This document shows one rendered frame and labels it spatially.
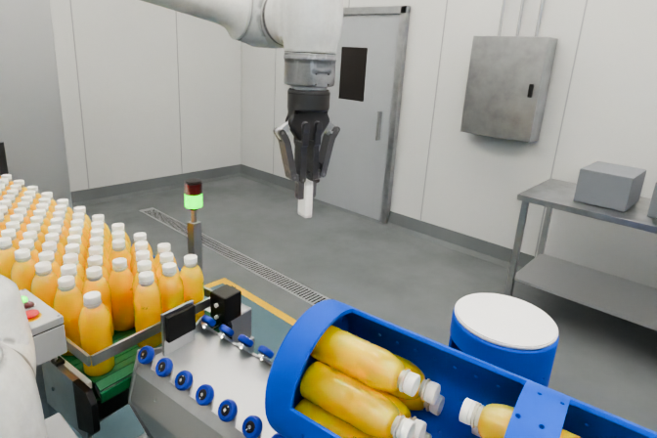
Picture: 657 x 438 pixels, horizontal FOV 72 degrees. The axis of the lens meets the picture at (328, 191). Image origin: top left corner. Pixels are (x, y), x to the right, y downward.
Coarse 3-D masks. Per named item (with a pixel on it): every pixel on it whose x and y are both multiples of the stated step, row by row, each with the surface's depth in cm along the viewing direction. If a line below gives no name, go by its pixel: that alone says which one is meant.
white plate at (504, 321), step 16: (464, 304) 134; (480, 304) 135; (496, 304) 135; (512, 304) 136; (528, 304) 136; (464, 320) 126; (480, 320) 126; (496, 320) 127; (512, 320) 127; (528, 320) 128; (544, 320) 128; (480, 336) 120; (496, 336) 119; (512, 336) 119; (528, 336) 120; (544, 336) 120
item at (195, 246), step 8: (192, 224) 167; (200, 224) 169; (192, 232) 168; (200, 232) 170; (192, 240) 169; (200, 240) 171; (192, 248) 170; (200, 248) 172; (200, 256) 173; (200, 264) 173
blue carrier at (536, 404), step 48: (288, 336) 86; (384, 336) 99; (288, 384) 81; (480, 384) 88; (528, 384) 73; (288, 432) 83; (432, 432) 92; (528, 432) 64; (576, 432) 80; (624, 432) 73
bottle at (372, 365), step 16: (336, 336) 87; (352, 336) 87; (320, 352) 87; (336, 352) 85; (352, 352) 84; (368, 352) 83; (384, 352) 83; (336, 368) 86; (352, 368) 83; (368, 368) 82; (384, 368) 81; (400, 368) 81; (368, 384) 83; (384, 384) 80; (400, 384) 80
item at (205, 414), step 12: (144, 372) 115; (156, 384) 112; (168, 384) 110; (192, 384) 108; (168, 396) 109; (180, 396) 107; (192, 408) 105; (204, 408) 103; (204, 420) 102; (216, 420) 101; (228, 432) 98; (240, 432) 97
